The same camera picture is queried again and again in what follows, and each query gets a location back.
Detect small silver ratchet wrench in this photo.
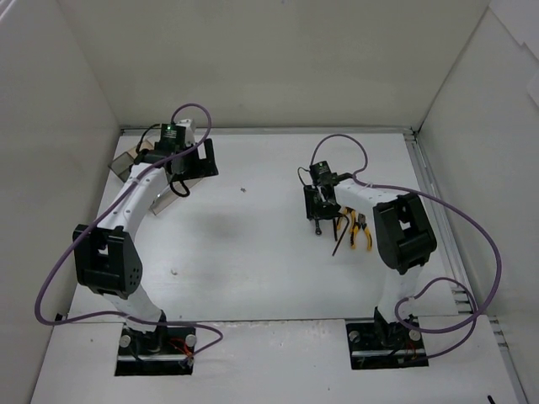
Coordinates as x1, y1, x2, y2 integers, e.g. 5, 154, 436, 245
313, 219, 323, 236

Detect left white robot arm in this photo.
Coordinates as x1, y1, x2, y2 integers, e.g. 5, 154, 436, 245
73, 119, 218, 354

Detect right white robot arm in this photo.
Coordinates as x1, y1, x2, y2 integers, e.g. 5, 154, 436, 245
303, 161, 437, 347

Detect long brown hex key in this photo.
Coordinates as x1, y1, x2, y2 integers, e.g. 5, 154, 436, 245
332, 215, 350, 257

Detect clear plastic organizer box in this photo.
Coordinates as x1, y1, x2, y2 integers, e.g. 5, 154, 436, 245
109, 141, 202, 215

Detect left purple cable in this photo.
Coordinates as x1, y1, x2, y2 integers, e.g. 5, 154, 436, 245
34, 102, 224, 363

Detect purple cable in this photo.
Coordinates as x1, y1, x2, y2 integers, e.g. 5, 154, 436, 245
309, 134, 502, 361
34, 102, 224, 363

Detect yellow handled cutting pliers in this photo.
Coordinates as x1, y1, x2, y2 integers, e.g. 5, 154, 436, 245
335, 208, 357, 249

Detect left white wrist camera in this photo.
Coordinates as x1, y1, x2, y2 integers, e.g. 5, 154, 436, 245
175, 119, 196, 148

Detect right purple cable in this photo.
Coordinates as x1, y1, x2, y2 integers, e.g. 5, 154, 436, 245
309, 134, 502, 361

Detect yellow handled needle-nose pliers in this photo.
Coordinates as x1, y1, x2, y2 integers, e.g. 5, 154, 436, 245
350, 210, 373, 252

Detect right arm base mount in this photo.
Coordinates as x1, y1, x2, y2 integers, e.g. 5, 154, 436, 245
345, 322, 429, 370

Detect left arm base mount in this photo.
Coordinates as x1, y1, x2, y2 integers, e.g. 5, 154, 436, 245
115, 327, 197, 376

